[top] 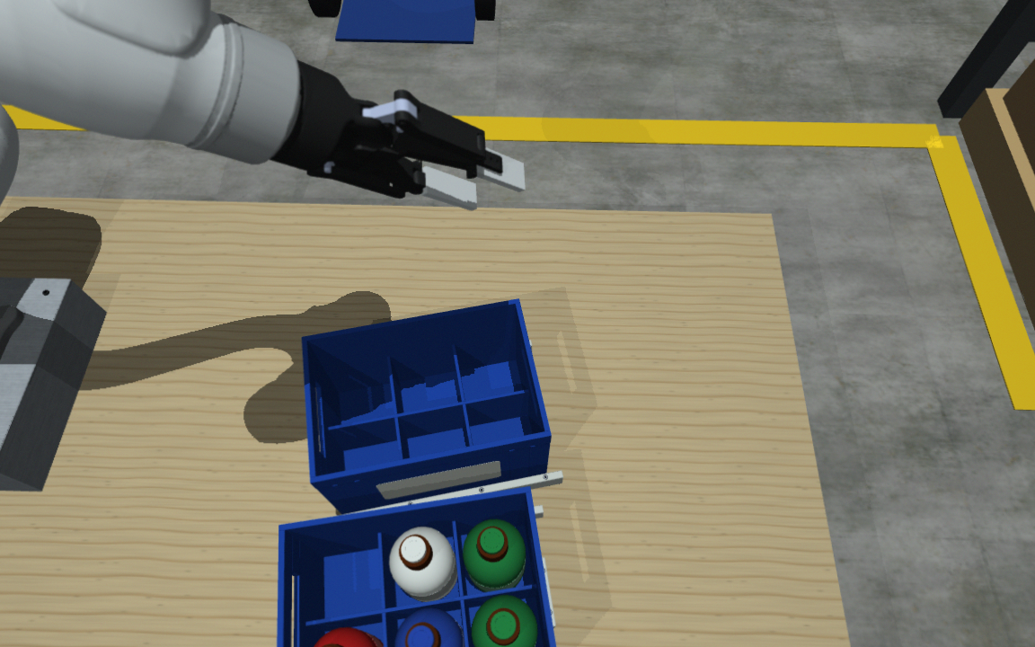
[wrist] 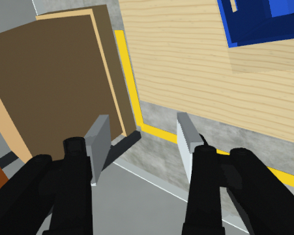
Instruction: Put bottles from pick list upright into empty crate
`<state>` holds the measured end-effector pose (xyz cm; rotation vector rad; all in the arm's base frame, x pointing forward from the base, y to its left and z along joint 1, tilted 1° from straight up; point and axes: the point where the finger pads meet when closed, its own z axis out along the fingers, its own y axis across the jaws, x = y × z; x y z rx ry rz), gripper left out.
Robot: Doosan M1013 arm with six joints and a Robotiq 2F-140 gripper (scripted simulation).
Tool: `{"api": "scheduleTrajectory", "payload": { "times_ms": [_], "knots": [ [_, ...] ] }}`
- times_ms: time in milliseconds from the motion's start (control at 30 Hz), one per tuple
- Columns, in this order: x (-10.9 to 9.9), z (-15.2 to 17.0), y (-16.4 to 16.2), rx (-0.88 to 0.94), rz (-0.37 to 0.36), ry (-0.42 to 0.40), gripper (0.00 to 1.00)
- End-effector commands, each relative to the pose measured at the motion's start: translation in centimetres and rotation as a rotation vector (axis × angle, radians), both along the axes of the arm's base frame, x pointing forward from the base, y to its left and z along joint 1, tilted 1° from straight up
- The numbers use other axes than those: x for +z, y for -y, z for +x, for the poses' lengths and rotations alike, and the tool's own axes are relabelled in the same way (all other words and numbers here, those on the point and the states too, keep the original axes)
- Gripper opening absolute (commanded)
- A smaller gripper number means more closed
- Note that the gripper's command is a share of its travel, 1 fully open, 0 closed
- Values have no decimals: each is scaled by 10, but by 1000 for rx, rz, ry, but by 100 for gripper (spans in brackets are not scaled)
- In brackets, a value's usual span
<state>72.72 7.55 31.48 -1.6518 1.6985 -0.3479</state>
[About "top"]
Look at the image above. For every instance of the red bottle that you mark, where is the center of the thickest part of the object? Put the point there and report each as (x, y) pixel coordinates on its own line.
(348, 637)

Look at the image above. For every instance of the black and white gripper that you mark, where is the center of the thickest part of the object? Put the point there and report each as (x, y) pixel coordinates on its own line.
(326, 110)

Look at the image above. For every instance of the blue crate with dividers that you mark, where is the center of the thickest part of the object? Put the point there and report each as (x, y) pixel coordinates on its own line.
(375, 378)
(342, 568)

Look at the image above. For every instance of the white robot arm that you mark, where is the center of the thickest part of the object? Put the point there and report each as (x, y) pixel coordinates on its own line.
(170, 70)

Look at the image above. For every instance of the dark blue bottle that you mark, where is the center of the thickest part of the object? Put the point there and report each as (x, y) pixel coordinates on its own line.
(418, 630)

